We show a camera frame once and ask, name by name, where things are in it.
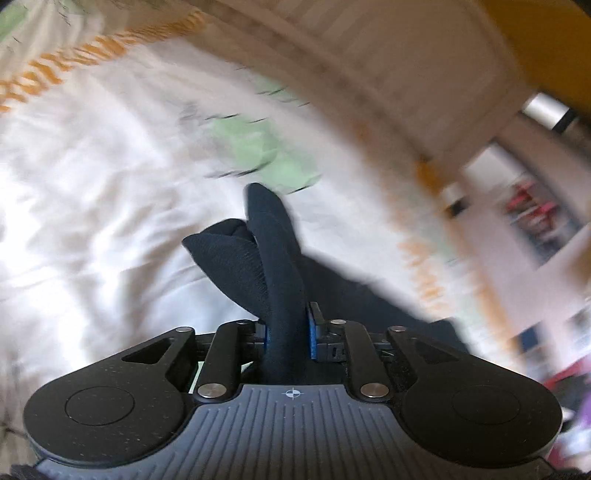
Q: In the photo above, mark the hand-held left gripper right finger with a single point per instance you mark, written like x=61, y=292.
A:
x=312, y=337

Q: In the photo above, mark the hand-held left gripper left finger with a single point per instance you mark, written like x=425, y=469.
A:
x=263, y=336

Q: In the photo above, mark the black garment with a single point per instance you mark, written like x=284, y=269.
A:
x=277, y=258

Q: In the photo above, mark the printed white bed sheet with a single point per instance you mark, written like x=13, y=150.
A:
x=101, y=184

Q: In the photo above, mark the shelf with colourful clutter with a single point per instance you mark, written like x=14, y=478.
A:
x=540, y=217

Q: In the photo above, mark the dark framed window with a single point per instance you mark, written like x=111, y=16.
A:
x=547, y=110

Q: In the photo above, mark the folded quilt with orange stripes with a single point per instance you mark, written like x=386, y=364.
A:
x=55, y=41

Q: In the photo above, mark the white wooden bed frame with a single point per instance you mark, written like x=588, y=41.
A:
x=378, y=60

